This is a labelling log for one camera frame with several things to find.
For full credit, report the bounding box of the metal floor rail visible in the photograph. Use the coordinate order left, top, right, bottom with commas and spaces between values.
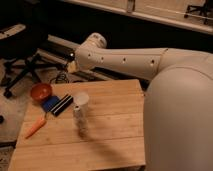
40, 33, 107, 72

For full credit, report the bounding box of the red bowl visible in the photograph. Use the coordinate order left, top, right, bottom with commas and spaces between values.
30, 83, 52, 102

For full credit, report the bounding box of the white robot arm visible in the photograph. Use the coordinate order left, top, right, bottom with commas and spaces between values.
68, 33, 213, 171

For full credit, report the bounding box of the blue black striped eraser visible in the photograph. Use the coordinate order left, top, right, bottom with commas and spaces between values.
41, 95, 73, 117

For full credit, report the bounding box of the black chair base background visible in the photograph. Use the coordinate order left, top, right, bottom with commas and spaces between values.
184, 0, 213, 25

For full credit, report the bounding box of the wooden board table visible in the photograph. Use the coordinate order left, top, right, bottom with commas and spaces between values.
8, 80, 145, 171

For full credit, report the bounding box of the clear plastic bottle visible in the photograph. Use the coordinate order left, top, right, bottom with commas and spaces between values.
74, 106, 87, 134

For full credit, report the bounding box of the black office chair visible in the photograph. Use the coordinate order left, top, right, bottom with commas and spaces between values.
0, 0, 59, 98

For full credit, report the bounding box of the orange carrot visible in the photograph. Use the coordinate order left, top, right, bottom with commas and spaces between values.
25, 117, 46, 138

